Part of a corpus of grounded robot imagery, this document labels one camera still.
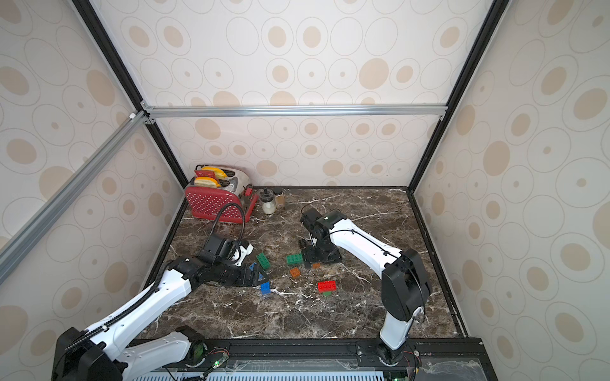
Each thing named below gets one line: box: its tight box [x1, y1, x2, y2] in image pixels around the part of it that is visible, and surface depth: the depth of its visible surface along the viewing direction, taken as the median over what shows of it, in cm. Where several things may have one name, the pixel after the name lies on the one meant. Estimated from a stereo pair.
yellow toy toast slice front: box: [193, 176, 221, 188], surface depth 97 cm
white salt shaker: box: [258, 188, 277, 216], surface depth 111 cm
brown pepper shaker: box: [273, 187, 286, 210], surface depth 112 cm
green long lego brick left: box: [255, 252, 271, 270], surface depth 95 cm
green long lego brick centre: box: [286, 254, 303, 266], surface depth 96 cm
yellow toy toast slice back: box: [201, 166, 228, 179], surface depth 99 cm
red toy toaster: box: [184, 167, 259, 224], surface depth 101 cm
